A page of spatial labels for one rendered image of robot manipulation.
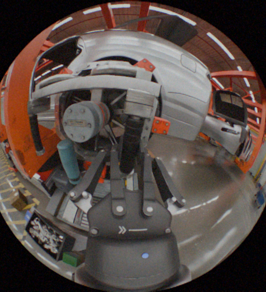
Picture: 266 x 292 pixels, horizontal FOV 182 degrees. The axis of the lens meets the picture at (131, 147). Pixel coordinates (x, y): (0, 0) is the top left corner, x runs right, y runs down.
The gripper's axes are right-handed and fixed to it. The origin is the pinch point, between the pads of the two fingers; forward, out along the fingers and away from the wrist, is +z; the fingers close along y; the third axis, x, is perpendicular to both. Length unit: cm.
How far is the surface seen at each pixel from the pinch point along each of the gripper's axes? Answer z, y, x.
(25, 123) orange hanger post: 6, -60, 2
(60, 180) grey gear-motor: 11, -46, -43
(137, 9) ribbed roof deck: 296, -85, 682
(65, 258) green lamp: -28.1, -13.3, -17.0
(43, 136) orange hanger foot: 21, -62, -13
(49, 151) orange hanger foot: 22, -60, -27
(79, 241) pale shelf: -23.4, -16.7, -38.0
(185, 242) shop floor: -38, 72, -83
